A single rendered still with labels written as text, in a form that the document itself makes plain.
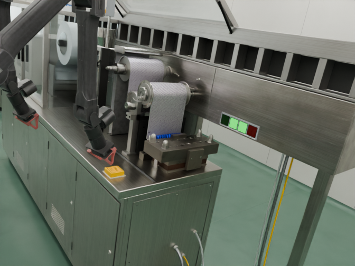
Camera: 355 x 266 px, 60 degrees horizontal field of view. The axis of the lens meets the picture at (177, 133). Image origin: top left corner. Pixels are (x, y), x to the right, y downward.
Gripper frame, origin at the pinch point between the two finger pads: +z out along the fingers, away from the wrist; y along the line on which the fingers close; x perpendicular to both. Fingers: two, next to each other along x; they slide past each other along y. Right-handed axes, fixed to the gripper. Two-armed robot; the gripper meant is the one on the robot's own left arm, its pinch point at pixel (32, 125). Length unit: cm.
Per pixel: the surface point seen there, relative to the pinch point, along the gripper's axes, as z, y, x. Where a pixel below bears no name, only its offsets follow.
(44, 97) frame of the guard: 31, 65, -42
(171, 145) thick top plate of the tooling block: 22, -55, -35
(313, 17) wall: 74, -51, -321
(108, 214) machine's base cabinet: 35, -44, 7
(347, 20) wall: 69, -89, -310
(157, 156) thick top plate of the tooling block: 21, -54, -25
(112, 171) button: 17.3, -42.1, -5.6
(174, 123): 24, -45, -52
